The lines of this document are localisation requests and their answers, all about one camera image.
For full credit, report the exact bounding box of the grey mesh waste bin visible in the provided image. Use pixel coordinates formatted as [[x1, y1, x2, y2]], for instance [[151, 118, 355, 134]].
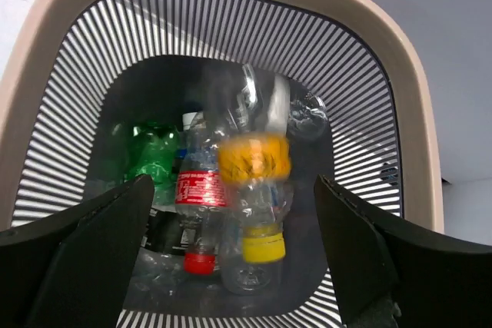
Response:
[[0, 0, 445, 328]]

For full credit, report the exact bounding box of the black label black cap bottle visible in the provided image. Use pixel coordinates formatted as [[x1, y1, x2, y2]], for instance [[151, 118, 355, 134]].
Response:
[[141, 206, 188, 257]]

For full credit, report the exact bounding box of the red label red cap bottle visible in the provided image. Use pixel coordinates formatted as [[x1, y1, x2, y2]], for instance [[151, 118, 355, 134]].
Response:
[[175, 111, 227, 275]]

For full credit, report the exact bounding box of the green bottle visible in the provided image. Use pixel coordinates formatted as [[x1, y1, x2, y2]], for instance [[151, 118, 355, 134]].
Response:
[[118, 121, 179, 207]]

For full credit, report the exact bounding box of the clear unlabeled plastic bottle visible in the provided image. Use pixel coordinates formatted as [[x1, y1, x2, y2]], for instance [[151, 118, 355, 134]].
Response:
[[227, 65, 328, 141]]

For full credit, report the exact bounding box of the orange label yellow cap bottle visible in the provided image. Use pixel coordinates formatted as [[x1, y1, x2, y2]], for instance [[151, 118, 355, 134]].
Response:
[[217, 74, 296, 297]]

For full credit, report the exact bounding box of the blue label plastic bottle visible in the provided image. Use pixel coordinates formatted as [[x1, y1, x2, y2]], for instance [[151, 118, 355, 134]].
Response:
[[171, 147, 188, 174]]

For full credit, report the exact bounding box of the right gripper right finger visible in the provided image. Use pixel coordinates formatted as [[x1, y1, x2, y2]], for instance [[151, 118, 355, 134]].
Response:
[[314, 176, 491, 327]]

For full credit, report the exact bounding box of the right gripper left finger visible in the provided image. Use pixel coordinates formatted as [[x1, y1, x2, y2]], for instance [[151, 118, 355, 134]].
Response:
[[1, 175, 154, 327]]

